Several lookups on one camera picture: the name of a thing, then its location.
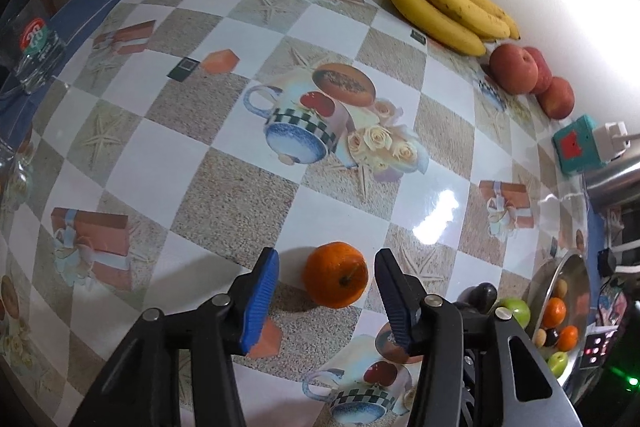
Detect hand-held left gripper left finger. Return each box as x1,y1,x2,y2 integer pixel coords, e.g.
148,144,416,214
70,247,281,427

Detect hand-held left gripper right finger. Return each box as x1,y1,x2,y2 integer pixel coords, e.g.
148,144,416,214
374,248,583,427

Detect small orange mandarin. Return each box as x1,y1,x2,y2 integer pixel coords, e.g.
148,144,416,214
542,298,567,328
302,241,369,309
556,326,579,352

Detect stainless steel bowl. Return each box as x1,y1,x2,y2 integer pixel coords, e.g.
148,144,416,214
525,252,593,383

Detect dark plum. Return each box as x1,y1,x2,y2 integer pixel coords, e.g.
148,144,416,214
472,283,498,312

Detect green apple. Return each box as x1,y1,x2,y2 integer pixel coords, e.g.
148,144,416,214
495,297,531,328

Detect colourful snack packets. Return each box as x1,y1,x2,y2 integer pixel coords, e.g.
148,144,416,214
597,279,628,333

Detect black power adapter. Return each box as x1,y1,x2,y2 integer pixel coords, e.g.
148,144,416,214
597,248,621,277

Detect checkered printed tablecloth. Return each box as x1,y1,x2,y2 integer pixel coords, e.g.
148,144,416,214
0,0,601,427

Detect stainless steel thermos jug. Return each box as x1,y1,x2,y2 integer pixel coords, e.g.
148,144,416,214
582,152,640,210

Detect teal plastic box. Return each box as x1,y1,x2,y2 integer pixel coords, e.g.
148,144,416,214
551,116,601,175

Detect white power adapter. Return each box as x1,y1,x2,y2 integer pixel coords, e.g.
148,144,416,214
592,121,630,164

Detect red apple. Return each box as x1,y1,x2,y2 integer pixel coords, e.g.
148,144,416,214
537,77,575,120
522,47,553,95

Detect orange peach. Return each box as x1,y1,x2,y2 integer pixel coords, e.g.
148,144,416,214
489,44,540,95

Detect clear plastic bag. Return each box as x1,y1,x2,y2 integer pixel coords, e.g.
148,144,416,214
0,142,36,212

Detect clear cup red green label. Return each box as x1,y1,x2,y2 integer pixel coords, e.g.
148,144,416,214
12,14,68,95

